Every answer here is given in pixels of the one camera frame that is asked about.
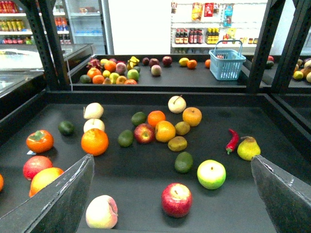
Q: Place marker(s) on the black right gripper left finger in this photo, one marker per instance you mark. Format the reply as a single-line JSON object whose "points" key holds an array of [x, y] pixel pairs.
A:
{"points": [[58, 207]]}

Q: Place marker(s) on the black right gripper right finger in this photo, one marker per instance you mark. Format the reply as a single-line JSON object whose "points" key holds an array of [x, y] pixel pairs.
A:
{"points": [[287, 199]]}

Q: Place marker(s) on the black metal shelf rack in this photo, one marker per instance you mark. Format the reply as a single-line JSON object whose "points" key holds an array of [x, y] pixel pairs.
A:
{"points": [[136, 176]]}

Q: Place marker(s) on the white grocery shelf right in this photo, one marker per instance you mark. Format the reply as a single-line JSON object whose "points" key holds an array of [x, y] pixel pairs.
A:
{"points": [[198, 25]]}

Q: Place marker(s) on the pink white peach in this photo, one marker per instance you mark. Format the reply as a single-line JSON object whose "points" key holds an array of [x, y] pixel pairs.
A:
{"points": [[102, 213]]}

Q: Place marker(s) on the red fruit front left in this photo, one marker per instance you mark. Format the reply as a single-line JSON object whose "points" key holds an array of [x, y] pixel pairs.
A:
{"points": [[34, 165]]}

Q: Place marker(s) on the yellow green pear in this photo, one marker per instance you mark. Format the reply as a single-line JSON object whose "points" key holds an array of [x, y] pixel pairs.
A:
{"points": [[248, 148]]}

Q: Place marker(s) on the orange persimmon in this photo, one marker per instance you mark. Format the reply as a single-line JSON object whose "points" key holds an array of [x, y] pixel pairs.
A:
{"points": [[40, 141]]}

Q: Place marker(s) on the large orange front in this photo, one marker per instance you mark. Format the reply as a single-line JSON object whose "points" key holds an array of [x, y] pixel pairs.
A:
{"points": [[95, 142]]}

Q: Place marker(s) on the red chili pepper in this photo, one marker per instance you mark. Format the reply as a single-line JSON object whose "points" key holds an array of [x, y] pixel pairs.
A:
{"points": [[231, 146]]}

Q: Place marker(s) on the bright green apple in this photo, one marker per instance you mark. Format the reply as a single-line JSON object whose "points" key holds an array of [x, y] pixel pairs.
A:
{"points": [[211, 174]]}

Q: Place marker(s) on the dark green avocado left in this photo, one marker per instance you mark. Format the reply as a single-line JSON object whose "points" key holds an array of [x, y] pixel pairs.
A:
{"points": [[66, 128]]}

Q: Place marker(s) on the white pear front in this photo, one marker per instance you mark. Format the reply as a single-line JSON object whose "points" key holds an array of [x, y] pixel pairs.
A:
{"points": [[94, 124]]}

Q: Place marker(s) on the green avocado centre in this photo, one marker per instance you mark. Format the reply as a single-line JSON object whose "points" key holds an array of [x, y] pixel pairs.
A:
{"points": [[126, 138]]}

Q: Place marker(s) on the white pear lying sideways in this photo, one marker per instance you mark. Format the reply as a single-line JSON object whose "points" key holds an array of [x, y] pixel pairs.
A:
{"points": [[93, 110]]}

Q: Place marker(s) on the green avocado right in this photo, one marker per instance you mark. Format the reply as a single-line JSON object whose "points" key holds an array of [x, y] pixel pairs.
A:
{"points": [[183, 162]]}

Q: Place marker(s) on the shiny red apple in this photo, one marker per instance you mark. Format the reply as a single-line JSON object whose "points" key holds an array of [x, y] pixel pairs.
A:
{"points": [[176, 200]]}

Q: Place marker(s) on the red yellow apple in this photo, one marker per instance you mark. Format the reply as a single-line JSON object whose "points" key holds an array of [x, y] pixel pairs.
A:
{"points": [[144, 133]]}

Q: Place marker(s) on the green lime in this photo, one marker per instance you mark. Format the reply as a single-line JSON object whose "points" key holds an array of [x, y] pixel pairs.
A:
{"points": [[138, 118]]}

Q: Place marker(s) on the yellow apple rear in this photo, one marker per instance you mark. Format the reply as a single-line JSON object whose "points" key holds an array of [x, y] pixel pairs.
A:
{"points": [[192, 116]]}

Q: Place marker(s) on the brownish kiwi fruit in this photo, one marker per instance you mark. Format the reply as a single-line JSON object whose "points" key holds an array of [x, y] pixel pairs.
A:
{"points": [[182, 128]]}

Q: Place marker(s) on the yellow apple front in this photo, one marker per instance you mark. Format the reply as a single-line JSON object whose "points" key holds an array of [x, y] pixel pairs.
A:
{"points": [[164, 131]]}

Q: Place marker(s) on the orange near tray centre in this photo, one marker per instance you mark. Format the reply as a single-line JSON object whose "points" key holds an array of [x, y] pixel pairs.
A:
{"points": [[155, 117]]}

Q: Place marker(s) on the pile of far fruit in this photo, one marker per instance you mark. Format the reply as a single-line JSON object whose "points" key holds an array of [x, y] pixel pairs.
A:
{"points": [[111, 71]]}

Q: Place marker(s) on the white pear with stem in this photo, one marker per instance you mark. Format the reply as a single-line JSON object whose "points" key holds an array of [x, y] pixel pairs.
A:
{"points": [[177, 104]]}

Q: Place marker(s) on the glass freezer chest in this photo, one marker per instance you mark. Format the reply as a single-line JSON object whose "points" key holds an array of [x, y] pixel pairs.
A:
{"points": [[18, 60]]}

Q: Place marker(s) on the small blue shopping basket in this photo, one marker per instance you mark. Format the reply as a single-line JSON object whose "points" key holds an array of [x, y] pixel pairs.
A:
{"points": [[226, 64]]}

